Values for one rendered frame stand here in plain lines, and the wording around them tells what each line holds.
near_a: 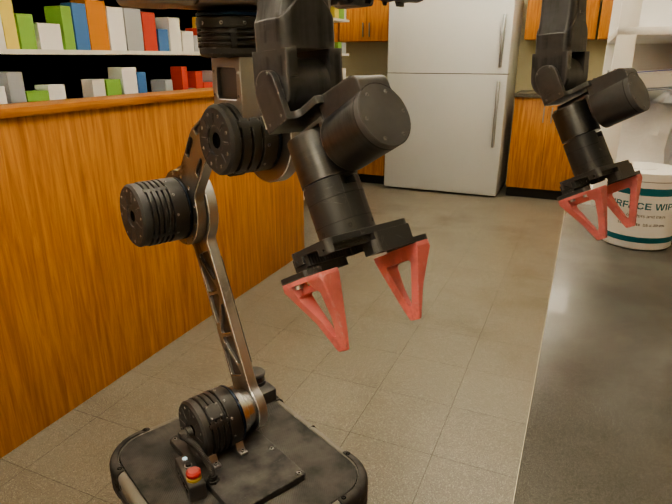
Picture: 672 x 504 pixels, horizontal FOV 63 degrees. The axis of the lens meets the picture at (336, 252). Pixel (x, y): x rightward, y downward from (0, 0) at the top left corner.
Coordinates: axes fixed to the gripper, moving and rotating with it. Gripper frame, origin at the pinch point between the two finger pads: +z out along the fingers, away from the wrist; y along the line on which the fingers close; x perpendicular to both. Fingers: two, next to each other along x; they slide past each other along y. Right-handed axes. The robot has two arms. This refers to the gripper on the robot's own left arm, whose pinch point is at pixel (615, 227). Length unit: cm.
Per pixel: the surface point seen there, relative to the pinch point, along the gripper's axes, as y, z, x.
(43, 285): -47, -39, 173
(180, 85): 64, -147, 241
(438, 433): 52, 57, 112
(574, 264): 8.4, 4.8, 13.3
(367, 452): 26, 52, 120
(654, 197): 25.4, -1.9, 3.7
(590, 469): -40.2, 18.0, -10.1
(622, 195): 24.1, -4.1, 8.4
